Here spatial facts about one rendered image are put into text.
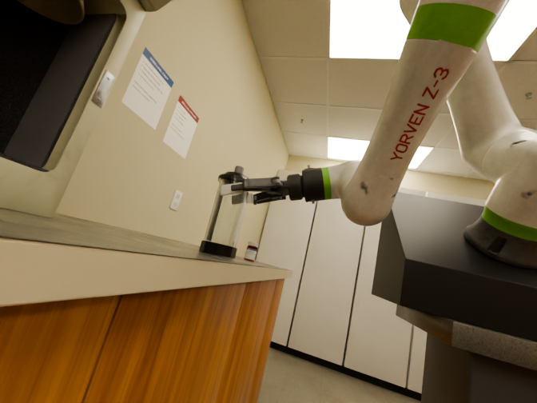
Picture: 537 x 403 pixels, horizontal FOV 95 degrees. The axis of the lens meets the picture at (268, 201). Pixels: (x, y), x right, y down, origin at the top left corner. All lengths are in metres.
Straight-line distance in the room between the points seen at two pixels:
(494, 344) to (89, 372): 0.57
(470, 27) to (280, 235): 2.90
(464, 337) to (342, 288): 2.60
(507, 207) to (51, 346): 0.74
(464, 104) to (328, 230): 2.58
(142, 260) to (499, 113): 0.75
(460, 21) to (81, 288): 0.55
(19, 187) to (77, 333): 0.30
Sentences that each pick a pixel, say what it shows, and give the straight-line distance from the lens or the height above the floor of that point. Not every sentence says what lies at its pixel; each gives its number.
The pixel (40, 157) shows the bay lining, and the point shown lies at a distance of 0.60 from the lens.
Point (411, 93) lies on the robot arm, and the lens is 0.52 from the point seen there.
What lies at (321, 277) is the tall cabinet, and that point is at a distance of 3.12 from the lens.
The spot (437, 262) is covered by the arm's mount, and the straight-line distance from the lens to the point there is 0.63.
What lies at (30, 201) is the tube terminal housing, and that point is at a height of 0.96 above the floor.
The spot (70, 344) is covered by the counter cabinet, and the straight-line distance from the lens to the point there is 0.31.
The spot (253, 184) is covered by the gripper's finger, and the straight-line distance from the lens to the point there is 0.65.
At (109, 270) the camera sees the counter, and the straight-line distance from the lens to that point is 0.25.
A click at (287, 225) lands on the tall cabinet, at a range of 3.21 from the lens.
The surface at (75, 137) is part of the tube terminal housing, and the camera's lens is 0.58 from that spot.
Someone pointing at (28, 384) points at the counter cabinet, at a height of 0.83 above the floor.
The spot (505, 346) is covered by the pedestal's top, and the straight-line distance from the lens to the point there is 0.60.
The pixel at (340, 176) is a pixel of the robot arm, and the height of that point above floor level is 1.21.
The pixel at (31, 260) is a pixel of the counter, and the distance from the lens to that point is 0.21.
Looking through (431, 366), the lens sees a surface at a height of 0.82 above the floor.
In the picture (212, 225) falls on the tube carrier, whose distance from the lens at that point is 0.70.
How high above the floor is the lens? 0.96
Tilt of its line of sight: 13 degrees up
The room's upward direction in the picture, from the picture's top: 14 degrees clockwise
